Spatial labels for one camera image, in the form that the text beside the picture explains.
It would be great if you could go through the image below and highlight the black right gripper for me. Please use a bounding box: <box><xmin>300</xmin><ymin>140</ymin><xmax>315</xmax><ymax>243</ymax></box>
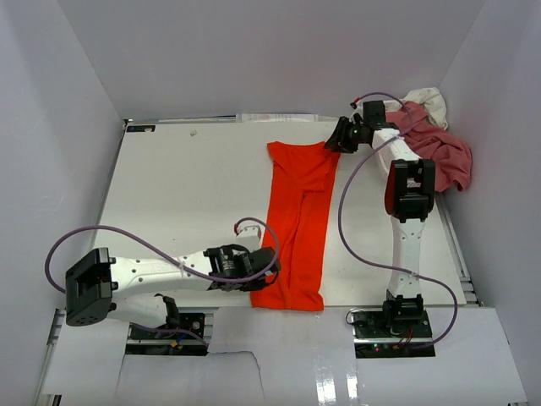
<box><xmin>323</xmin><ymin>117</ymin><xmax>363</xmax><ymax>154</ymax></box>

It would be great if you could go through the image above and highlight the orange t shirt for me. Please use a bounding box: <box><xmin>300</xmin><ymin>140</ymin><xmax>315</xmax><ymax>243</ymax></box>
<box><xmin>250</xmin><ymin>141</ymin><xmax>340</xmax><ymax>311</ymax></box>

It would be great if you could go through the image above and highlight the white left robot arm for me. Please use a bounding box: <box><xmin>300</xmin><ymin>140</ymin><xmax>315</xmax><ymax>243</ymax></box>
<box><xmin>65</xmin><ymin>244</ymin><xmax>280</xmax><ymax>337</ymax></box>

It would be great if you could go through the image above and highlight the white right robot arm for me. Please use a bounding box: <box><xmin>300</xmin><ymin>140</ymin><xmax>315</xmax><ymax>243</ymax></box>
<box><xmin>324</xmin><ymin>101</ymin><xmax>435</xmax><ymax>337</ymax></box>

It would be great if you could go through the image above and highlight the cream white t shirt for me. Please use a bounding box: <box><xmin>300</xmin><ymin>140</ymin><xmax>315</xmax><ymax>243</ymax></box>
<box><xmin>402</xmin><ymin>87</ymin><xmax>449</xmax><ymax>129</ymax></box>

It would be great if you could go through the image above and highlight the pink t shirt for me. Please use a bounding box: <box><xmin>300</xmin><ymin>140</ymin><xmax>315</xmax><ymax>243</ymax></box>
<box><xmin>404</xmin><ymin>101</ymin><xmax>473</xmax><ymax>192</ymax></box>

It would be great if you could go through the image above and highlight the black corner label plate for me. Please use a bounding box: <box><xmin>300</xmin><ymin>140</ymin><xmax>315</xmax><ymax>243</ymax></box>
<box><xmin>126</xmin><ymin>124</ymin><xmax>156</xmax><ymax>133</ymax></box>

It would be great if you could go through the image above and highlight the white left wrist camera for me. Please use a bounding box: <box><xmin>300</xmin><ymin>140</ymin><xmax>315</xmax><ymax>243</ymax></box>
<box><xmin>235</xmin><ymin>225</ymin><xmax>262</xmax><ymax>252</ymax></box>

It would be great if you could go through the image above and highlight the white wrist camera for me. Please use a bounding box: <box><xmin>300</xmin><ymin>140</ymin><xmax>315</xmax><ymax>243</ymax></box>
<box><xmin>235</xmin><ymin>225</ymin><xmax>262</xmax><ymax>252</ymax></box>
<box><xmin>349</xmin><ymin>97</ymin><xmax>364</xmax><ymax>125</ymax></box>

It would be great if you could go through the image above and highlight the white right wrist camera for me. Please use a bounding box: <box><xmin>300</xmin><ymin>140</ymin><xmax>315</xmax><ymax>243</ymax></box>
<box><xmin>349</xmin><ymin>97</ymin><xmax>364</xmax><ymax>125</ymax></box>

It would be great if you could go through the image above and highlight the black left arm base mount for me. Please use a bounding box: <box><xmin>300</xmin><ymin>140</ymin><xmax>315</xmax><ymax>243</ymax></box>
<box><xmin>126</xmin><ymin>294</ymin><xmax>209</xmax><ymax>357</ymax></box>

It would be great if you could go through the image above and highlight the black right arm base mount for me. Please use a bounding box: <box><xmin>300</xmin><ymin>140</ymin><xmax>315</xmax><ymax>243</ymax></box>
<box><xmin>345</xmin><ymin>309</ymin><xmax>436</xmax><ymax>359</ymax></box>

